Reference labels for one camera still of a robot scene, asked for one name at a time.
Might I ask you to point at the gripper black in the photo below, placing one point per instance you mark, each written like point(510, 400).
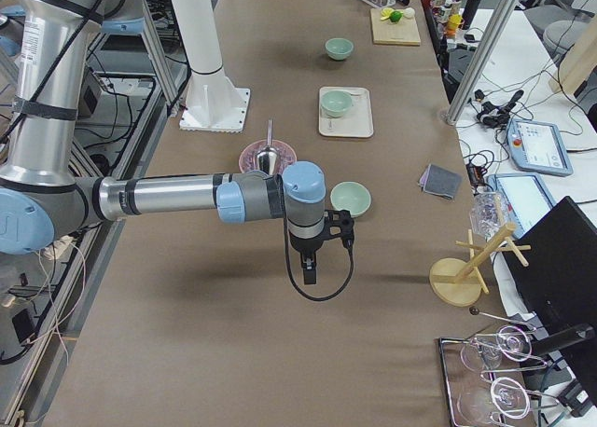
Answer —
point(304, 245)

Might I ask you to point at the green bowl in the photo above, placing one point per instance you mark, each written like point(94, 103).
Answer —
point(352, 197)
point(339, 49)
point(336, 103)

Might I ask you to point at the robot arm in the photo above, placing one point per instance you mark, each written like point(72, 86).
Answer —
point(42, 201)

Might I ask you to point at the pink bowl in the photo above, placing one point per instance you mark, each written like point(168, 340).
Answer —
point(247, 160)

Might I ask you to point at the wooden mug tree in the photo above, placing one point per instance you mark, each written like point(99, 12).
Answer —
point(460, 283)

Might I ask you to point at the cream serving tray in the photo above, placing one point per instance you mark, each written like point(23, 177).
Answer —
point(356, 123)

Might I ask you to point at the grey folded cloth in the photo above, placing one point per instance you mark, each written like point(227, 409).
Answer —
point(440, 182)

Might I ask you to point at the green bowl on tray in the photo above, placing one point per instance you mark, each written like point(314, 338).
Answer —
point(336, 103)

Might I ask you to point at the wine glass upper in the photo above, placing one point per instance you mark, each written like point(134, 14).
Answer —
point(486, 352)

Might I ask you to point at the wine glass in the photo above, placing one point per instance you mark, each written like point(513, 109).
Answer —
point(486, 352)
point(496, 403)

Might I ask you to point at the wine glass lower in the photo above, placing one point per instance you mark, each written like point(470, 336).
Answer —
point(496, 403)

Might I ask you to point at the teach pendant near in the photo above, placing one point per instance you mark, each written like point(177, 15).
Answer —
point(528, 198)

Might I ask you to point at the teach pendant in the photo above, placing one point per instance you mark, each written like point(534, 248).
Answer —
point(528, 198)
point(538, 147)

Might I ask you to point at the black monitor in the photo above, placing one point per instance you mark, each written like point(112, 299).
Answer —
point(559, 282)

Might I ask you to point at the teach pendant far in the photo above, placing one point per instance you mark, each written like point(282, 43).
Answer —
point(538, 147)

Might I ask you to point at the bamboo cutting board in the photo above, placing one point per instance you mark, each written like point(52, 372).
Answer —
point(402, 33)

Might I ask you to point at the white garlic bulb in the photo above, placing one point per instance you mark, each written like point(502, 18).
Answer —
point(408, 13)

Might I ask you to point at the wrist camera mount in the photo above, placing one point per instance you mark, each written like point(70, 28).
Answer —
point(339, 224)

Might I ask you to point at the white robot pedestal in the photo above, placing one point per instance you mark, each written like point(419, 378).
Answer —
point(213, 103)

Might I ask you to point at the wire glass rack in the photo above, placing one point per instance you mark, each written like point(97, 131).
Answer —
point(456, 377)

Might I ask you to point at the aluminium frame post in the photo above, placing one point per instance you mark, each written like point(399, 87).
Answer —
point(491, 36)

